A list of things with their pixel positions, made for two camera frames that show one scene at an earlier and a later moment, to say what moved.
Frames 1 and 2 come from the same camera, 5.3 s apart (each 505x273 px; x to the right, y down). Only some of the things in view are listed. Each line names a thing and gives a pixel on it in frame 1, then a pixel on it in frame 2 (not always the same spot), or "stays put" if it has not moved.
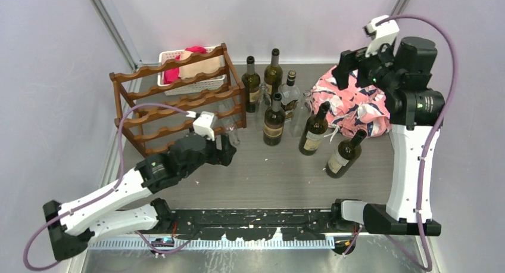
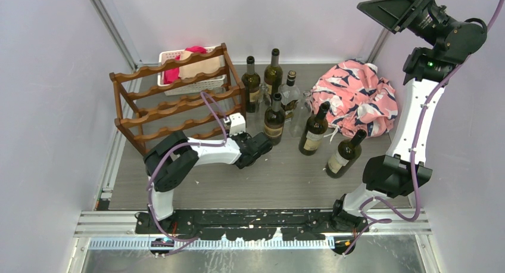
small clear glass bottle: (263, 101) stays put
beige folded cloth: (195, 70) stays put
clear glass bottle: (227, 124) -> (227, 105)
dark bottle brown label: (274, 119) stays put
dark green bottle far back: (273, 74) stays put
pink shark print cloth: (356, 109) stays put
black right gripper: (349, 61) -> (396, 12)
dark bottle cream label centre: (315, 129) stays put
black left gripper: (222, 156) -> (242, 134)
